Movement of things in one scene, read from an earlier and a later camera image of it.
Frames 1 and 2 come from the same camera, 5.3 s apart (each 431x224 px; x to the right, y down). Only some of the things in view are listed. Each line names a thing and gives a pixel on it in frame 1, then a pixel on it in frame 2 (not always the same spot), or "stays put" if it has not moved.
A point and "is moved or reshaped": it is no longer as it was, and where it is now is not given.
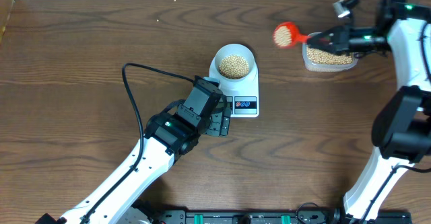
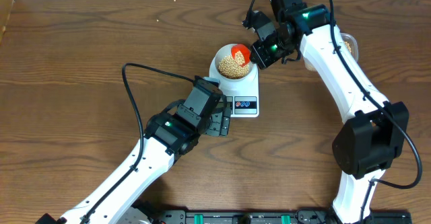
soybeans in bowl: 234,66 stays put
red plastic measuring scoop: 286,34 is moved or reshaped
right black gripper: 337,44 to 262,59
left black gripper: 220,121 stays put
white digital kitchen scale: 242,97 stays put
